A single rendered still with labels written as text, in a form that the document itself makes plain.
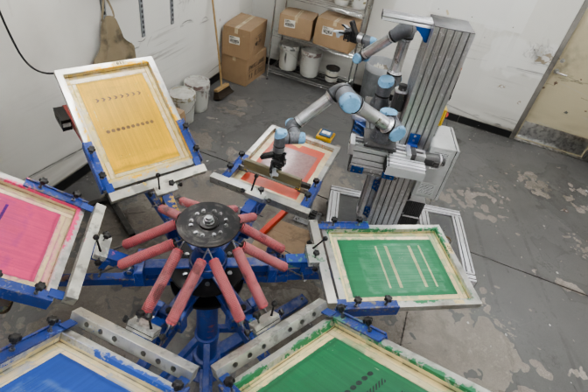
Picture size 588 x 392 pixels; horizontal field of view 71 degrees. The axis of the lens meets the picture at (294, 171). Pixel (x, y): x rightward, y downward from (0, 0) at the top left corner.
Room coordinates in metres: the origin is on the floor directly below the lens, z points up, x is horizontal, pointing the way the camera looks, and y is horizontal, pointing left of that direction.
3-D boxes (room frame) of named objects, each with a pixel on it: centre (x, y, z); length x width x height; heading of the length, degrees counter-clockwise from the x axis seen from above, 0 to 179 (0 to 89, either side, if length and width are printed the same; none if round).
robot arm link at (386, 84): (2.97, -0.57, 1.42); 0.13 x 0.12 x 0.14; 152
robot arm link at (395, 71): (3.09, -0.63, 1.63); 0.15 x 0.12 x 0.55; 152
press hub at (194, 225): (1.36, 0.36, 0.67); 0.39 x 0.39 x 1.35
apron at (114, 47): (3.44, 1.79, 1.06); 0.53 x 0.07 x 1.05; 164
